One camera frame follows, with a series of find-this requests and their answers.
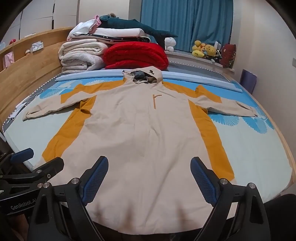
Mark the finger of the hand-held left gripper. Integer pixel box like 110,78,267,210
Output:
0,158,65,186
0,148,34,167

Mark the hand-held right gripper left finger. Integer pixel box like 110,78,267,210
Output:
28,156,109,241

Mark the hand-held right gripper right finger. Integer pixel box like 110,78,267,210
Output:
190,157,274,241

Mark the beige and mustard hooded jacket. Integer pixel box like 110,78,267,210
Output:
22,67,259,234

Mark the blue patterned bed sheet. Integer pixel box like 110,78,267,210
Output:
2,70,293,223

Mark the wooden headboard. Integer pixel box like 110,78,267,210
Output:
0,27,80,122

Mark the pink card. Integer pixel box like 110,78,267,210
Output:
3,52,15,69

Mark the light blue foam strip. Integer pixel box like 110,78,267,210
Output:
56,70,243,93

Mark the purple box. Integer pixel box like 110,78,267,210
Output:
239,69,258,94

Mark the cream fleece folded blanket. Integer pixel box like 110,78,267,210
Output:
58,39,109,74

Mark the dark red cushion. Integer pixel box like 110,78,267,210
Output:
221,44,237,68

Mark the red folded blanket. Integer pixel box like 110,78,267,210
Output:
103,42,169,70

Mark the yellow plush toy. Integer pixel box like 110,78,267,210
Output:
192,40,206,58
203,44,218,57

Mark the white and pink folded cloth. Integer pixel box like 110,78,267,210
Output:
67,15,102,41

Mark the white wardrobe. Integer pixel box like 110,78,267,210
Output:
5,0,80,43

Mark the white plush toy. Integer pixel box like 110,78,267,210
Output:
165,37,176,51

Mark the black patterned folded cloth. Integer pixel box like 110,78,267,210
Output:
74,33,151,44

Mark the white folded quilt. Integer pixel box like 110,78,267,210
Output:
92,28,146,39

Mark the blue curtain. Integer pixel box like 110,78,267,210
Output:
141,0,233,52

